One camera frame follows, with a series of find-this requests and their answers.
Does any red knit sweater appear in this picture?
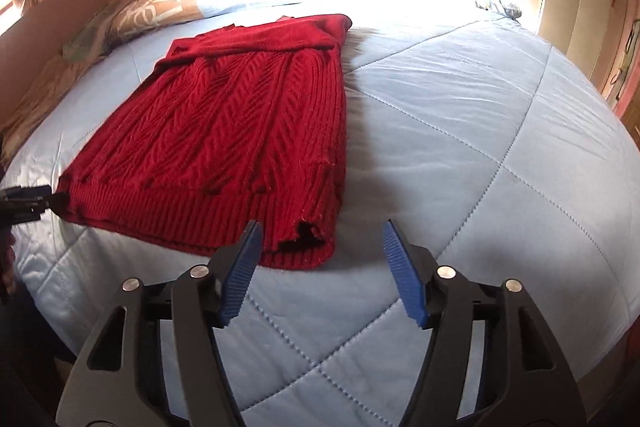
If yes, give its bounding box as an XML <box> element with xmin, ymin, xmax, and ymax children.
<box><xmin>56</xmin><ymin>14</ymin><xmax>352</xmax><ymax>270</ymax></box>

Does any person's left hand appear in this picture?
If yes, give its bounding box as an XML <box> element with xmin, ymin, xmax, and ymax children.
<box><xmin>0</xmin><ymin>229</ymin><xmax>15</xmax><ymax>295</ymax></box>

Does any brown satin sheet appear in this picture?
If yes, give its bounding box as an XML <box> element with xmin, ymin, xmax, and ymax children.
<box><xmin>1</xmin><ymin>54</ymin><xmax>104</xmax><ymax>168</ymax></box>

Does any brown padded headboard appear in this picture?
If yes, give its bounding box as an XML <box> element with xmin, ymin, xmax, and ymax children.
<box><xmin>0</xmin><ymin>0</ymin><xmax>111</xmax><ymax>120</ymax></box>

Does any green plaid pillow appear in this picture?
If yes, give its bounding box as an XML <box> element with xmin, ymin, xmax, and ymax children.
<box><xmin>62</xmin><ymin>0</ymin><xmax>129</xmax><ymax>63</ymax></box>

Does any light blue quilted bedspread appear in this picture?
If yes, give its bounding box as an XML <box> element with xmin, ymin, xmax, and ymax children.
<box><xmin>4</xmin><ymin>0</ymin><xmax>639</xmax><ymax>426</ymax></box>

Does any small item on bed edge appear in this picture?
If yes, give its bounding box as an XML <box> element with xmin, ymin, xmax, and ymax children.
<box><xmin>475</xmin><ymin>0</ymin><xmax>522</xmax><ymax>20</ymax></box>

